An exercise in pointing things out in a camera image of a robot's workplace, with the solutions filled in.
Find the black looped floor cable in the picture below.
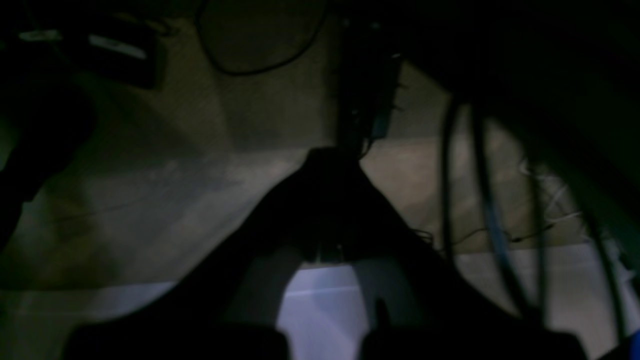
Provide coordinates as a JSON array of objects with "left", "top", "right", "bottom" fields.
[{"left": 195, "top": 0, "right": 331, "bottom": 77}]

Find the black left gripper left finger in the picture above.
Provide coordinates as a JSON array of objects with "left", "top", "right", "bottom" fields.
[{"left": 65, "top": 150, "right": 346, "bottom": 360}]

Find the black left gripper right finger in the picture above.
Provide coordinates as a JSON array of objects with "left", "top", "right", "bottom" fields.
[{"left": 340, "top": 152, "right": 586, "bottom": 360}]

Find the dark hanging cable bundle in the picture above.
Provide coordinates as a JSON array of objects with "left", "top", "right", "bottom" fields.
[{"left": 440, "top": 95, "right": 631, "bottom": 346}]

